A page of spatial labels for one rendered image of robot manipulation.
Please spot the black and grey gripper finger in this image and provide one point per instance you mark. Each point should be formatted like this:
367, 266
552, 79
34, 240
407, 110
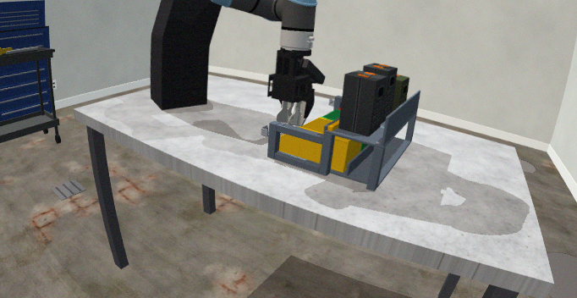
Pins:
285, 112
302, 109

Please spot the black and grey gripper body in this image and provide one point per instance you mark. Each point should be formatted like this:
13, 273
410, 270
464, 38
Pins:
287, 88

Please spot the green open bin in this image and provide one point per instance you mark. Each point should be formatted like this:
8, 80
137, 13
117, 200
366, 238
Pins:
334, 115

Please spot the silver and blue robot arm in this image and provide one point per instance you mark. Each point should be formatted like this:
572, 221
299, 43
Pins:
296, 15

